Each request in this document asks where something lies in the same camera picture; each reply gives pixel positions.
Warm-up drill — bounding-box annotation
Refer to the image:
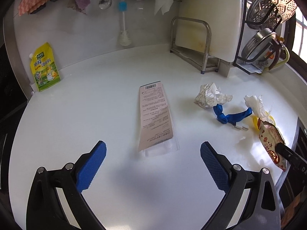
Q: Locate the red snack wrapper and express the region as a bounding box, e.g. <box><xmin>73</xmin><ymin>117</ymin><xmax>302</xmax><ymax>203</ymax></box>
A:
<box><xmin>257</xmin><ymin>119</ymin><xmax>287</xmax><ymax>171</ymax></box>

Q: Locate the pink paper package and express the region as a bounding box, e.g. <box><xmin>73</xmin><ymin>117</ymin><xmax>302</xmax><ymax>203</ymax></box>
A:
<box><xmin>138</xmin><ymin>81</ymin><xmax>179</xmax><ymax>157</ymax></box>

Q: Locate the printed paper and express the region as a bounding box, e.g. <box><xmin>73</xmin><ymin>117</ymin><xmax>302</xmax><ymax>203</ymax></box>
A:
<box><xmin>194</xmin><ymin>83</ymin><xmax>233</xmax><ymax>109</ymax></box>

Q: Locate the white tissue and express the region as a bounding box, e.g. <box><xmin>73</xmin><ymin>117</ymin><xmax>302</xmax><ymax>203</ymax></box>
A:
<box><xmin>244</xmin><ymin>96</ymin><xmax>275</xmax><ymax>125</ymax></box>

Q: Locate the steel cutting board rack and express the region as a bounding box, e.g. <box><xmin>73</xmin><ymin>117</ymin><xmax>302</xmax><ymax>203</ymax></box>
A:
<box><xmin>170</xmin><ymin>16</ymin><xmax>221</xmax><ymax>74</ymax></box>

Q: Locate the yellow seasoning pouch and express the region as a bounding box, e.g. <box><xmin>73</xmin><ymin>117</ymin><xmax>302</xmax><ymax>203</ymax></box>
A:
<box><xmin>30</xmin><ymin>42</ymin><xmax>61</xmax><ymax>92</ymax></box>

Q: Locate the glass pot lid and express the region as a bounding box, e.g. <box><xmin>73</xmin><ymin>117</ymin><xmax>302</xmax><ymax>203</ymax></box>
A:
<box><xmin>239</xmin><ymin>28</ymin><xmax>282</xmax><ymax>63</ymax></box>

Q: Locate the blue white bottle brush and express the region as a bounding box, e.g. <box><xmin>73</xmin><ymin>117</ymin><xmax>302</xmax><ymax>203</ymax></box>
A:
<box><xmin>118</xmin><ymin>0</ymin><xmax>132</xmax><ymax>47</ymax></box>

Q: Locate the black lid rack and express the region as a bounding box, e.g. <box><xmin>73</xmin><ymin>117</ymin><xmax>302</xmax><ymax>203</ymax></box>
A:
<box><xmin>233</xmin><ymin>0</ymin><xmax>290</xmax><ymax>74</ymax></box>

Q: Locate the steel steamer tray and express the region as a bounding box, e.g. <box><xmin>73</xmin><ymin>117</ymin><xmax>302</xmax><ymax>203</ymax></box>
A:
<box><xmin>246</xmin><ymin>0</ymin><xmax>298</xmax><ymax>31</ymax></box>

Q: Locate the steel ladle spoon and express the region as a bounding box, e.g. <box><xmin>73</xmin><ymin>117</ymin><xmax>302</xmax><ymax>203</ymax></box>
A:
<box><xmin>98</xmin><ymin>0</ymin><xmax>112</xmax><ymax>10</ymax></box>

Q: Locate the white cutting board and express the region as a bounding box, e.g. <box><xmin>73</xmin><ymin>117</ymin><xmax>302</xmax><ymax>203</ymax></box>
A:
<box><xmin>179</xmin><ymin>0</ymin><xmax>243</xmax><ymax>62</ymax></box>

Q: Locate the blue lanyard strap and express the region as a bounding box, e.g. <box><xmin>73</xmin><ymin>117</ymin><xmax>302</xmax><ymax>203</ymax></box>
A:
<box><xmin>213</xmin><ymin>104</ymin><xmax>253</xmax><ymax>131</ymax></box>

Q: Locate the yellow gas hose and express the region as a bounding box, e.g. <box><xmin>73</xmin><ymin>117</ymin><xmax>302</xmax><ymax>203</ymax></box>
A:
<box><xmin>261</xmin><ymin>45</ymin><xmax>290</xmax><ymax>75</ymax></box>

